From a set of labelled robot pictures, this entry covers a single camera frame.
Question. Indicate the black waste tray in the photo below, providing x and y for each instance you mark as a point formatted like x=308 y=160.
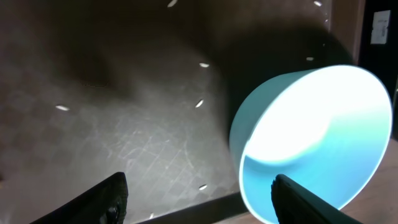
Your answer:
x=378 y=49

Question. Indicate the light blue bowl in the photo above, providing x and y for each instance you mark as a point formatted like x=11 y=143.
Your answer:
x=327 y=129

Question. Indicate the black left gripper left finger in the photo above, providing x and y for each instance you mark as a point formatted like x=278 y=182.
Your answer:
x=106 y=203

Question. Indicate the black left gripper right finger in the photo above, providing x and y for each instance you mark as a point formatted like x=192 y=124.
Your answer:
x=294 y=204

